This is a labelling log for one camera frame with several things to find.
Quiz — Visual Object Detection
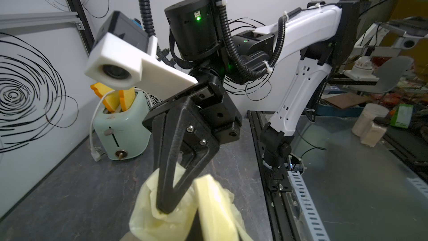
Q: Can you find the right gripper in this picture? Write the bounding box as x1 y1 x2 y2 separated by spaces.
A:
142 73 242 214

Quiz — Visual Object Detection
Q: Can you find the yellow plastic bag with oranges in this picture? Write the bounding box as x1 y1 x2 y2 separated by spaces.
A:
122 170 252 241

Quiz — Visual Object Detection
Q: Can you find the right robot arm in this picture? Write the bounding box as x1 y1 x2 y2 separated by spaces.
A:
143 0 360 214

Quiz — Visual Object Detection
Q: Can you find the mint green toaster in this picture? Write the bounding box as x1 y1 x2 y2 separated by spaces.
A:
89 88 151 162

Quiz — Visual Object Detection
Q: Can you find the toast slice front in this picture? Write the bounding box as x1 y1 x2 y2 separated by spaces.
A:
119 88 136 112

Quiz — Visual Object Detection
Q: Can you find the toast slice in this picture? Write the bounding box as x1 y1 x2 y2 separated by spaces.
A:
119 88 136 112
90 82 120 114

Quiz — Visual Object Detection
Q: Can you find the toast slice rear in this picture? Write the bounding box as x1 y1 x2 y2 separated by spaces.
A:
90 82 120 114

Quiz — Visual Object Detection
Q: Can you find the small spice bottle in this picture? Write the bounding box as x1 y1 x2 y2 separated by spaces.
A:
360 117 390 147

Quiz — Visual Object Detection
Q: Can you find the green box on bench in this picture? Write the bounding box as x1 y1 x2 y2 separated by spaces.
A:
390 104 414 129

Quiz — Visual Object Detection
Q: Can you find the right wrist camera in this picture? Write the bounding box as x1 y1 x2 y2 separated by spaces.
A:
85 11 198 100

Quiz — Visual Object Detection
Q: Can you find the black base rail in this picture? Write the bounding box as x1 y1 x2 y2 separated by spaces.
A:
247 110 301 241

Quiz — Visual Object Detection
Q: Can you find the white slotted cable duct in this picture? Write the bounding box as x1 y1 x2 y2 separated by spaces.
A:
288 171 330 241

